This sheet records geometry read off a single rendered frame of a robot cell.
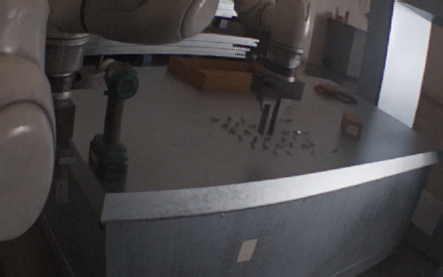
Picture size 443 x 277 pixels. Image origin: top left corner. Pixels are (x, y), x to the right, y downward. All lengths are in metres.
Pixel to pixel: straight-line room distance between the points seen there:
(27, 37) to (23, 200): 0.11
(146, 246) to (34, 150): 0.85
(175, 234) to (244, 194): 0.19
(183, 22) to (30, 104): 0.27
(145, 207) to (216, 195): 0.18
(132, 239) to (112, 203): 0.17
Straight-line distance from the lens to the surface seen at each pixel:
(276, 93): 1.20
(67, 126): 0.63
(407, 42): 2.95
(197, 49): 5.23
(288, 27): 1.15
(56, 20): 0.60
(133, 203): 0.94
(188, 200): 1.01
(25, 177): 0.27
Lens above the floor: 1.09
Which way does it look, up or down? 20 degrees down
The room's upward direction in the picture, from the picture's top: 14 degrees clockwise
